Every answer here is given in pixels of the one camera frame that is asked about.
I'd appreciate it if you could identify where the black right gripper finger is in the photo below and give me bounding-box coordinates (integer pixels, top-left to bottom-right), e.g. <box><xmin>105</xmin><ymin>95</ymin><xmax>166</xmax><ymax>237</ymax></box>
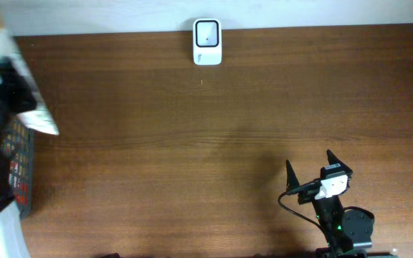
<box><xmin>285</xmin><ymin>160</ymin><xmax>300</xmax><ymax>192</ymax></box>
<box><xmin>326</xmin><ymin>149</ymin><xmax>353</xmax><ymax>176</ymax></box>

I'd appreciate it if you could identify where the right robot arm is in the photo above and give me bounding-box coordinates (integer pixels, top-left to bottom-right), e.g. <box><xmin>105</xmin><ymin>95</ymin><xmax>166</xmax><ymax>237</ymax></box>
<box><xmin>277</xmin><ymin>150</ymin><xmax>375</xmax><ymax>257</ymax></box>

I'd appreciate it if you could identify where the grey plastic mesh basket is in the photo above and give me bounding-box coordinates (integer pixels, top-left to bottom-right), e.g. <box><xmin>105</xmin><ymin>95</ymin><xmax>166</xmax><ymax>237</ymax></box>
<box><xmin>1</xmin><ymin>117</ymin><xmax>34</xmax><ymax>219</ymax></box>

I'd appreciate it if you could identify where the black right camera cable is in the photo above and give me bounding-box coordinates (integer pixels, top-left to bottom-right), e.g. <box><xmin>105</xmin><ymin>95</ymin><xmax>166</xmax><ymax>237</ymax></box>
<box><xmin>277</xmin><ymin>181</ymin><xmax>331</xmax><ymax>248</ymax></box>

